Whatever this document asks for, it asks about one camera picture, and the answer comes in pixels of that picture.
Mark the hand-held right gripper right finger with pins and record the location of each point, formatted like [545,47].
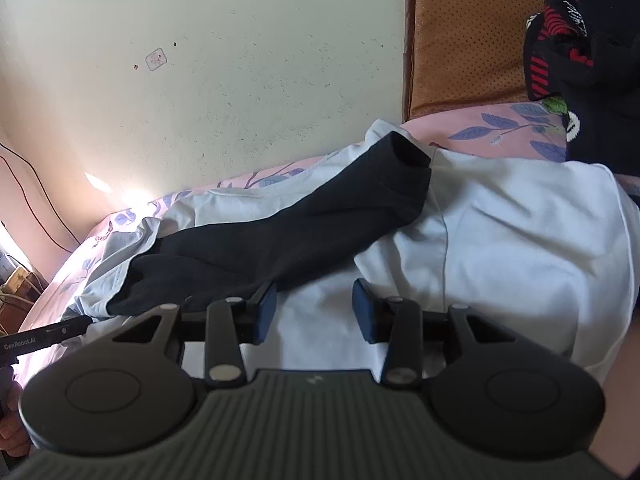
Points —
[364,310]

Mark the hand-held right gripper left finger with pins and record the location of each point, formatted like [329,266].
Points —
[264,315]

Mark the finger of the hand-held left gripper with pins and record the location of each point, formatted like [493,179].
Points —
[72,330]

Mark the black garment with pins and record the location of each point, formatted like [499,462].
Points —
[300,230]

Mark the white shirt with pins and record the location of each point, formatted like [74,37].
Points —
[500,240]

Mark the black patterned clothes pile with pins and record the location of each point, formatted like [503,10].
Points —
[610,85]

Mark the person's left hand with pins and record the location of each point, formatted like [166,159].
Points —
[14,430]

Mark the wooden box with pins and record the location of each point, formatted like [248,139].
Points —
[20,300]

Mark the pink floral bed sheet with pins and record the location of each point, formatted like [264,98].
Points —
[450,132]

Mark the small wall sticker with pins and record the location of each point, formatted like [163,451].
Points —
[156,59]

